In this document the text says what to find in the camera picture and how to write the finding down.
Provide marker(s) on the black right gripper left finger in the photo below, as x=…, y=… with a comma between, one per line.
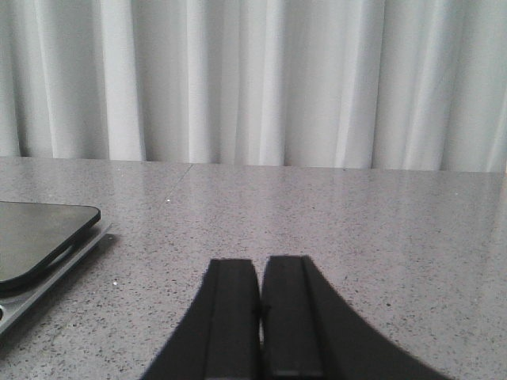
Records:
x=218, y=338

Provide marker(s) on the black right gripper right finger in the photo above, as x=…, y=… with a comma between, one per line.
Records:
x=310, y=332

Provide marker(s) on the silver digital kitchen scale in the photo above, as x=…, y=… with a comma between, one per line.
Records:
x=40, y=244

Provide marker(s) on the white pleated curtain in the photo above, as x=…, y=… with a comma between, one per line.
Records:
x=353, y=84

